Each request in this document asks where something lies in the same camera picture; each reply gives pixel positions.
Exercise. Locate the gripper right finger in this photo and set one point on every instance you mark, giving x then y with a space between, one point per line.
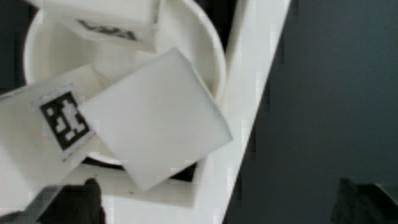
366 203

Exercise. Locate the white L-shaped fence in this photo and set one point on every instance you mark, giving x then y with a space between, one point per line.
190 202

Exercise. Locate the white stool leg front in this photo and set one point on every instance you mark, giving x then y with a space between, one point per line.
157 120

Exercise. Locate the white stool leg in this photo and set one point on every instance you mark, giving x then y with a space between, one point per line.
157 120
46 136
112 21

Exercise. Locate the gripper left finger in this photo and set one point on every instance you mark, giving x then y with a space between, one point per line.
64 205

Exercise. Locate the white round stool seat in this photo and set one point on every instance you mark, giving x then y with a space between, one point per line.
59 51

